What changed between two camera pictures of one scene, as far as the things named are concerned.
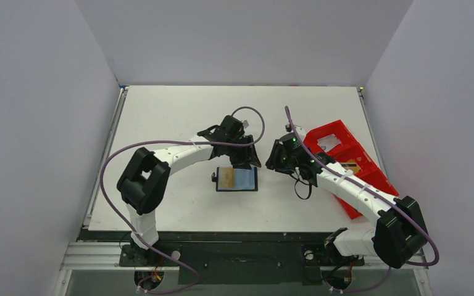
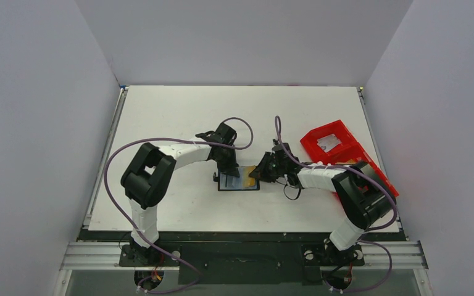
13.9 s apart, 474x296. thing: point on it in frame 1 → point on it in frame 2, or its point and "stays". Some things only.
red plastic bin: [349, 149] stays
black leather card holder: [229, 179] stays
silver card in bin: [328, 142] stays
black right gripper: [278, 159] → [268, 166]
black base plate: [234, 258] stays
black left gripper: [247, 159] → [231, 168]
